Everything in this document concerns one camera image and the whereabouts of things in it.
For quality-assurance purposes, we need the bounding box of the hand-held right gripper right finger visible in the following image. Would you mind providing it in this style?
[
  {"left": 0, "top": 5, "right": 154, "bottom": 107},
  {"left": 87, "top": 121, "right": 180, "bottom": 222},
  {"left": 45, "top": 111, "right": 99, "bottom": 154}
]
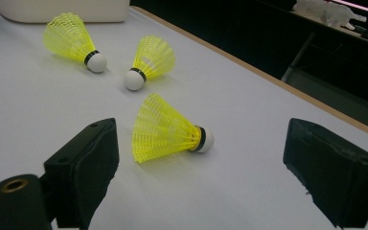
[{"left": 282, "top": 117, "right": 368, "bottom": 230}]

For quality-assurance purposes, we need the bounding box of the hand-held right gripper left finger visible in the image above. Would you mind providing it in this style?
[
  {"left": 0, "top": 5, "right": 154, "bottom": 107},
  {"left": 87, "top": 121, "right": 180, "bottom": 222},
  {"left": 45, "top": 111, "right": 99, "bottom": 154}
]
[{"left": 42, "top": 117, "right": 121, "bottom": 230}]

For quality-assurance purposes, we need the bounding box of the yellow plastic shuttlecock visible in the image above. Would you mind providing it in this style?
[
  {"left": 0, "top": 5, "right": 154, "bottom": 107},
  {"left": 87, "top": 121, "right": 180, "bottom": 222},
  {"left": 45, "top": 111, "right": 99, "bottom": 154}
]
[
  {"left": 131, "top": 92, "right": 215, "bottom": 165},
  {"left": 124, "top": 34, "right": 176, "bottom": 92},
  {"left": 42, "top": 11, "right": 108, "bottom": 74}
]

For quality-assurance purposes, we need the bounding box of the white plastic storage bin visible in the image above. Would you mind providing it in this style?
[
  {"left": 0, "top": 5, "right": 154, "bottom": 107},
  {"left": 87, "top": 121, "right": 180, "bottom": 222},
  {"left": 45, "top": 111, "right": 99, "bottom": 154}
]
[{"left": 0, "top": 0, "right": 131, "bottom": 24}]

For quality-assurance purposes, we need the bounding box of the grey metal table stand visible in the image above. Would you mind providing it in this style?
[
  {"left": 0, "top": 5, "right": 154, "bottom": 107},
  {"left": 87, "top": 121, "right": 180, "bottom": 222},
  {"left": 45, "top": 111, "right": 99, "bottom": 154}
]
[{"left": 281, "top": 32, "right": 317, "bottom": 82}]

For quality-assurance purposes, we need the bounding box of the white crumpled cloth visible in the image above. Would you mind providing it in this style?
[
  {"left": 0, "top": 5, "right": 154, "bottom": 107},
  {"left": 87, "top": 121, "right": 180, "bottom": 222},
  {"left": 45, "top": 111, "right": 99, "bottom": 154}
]
[{"left": 292, "top": 0, "right": 368, "bottom": 32}]

